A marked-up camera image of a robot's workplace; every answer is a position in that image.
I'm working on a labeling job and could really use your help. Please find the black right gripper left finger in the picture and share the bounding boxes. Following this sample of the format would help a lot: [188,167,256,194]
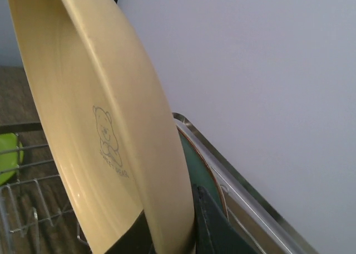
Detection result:
[107,211,156,254]

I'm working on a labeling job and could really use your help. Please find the light green round plate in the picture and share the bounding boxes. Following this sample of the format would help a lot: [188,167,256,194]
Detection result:
[177,126,229,218]

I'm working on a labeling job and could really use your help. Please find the peach orange round plate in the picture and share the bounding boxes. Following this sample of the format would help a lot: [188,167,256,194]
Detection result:
[8,0,195,253]

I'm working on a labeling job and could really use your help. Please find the lime green round plate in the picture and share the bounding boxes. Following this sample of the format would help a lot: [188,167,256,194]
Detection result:
[1,133,24,185]

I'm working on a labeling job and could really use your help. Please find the metal wire dish rack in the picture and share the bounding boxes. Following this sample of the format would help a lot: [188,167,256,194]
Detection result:
[1,114,315,253]

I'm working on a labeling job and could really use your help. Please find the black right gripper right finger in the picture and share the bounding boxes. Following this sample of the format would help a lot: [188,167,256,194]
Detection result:
[192,184,256,253]

